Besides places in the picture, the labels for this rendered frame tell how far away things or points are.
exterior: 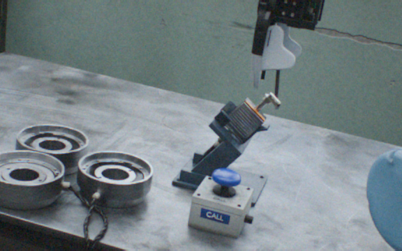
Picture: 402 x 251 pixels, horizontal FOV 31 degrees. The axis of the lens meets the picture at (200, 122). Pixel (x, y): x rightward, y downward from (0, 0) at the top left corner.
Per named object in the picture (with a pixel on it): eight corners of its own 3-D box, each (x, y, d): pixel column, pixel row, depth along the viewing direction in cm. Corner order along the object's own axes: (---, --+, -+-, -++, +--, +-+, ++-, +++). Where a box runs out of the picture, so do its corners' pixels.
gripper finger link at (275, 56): (285, 97, 98) (301, 31, 97) (243, 88, 100) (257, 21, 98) (288, 95, 101) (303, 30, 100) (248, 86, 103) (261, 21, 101)
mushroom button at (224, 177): (203, 207, 97) (209, 173, 95) (211, 195, 101) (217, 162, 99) (232, 215, 96) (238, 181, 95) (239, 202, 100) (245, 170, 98)
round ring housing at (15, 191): (-25, 209, 93) (-23, 180, 91) (-11, 173, 102) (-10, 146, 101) (58, 215, 94) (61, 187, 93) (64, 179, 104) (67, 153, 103)
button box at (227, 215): (187, 225, 97) (192, 193, 95) (201, 203, 103) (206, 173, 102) (245, 242, 95) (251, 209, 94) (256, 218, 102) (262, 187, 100)
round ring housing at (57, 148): (11, 148, 111) (12, 123, 110) (79, 148, 115) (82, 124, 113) (18, 179, 102) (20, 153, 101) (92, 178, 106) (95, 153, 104)
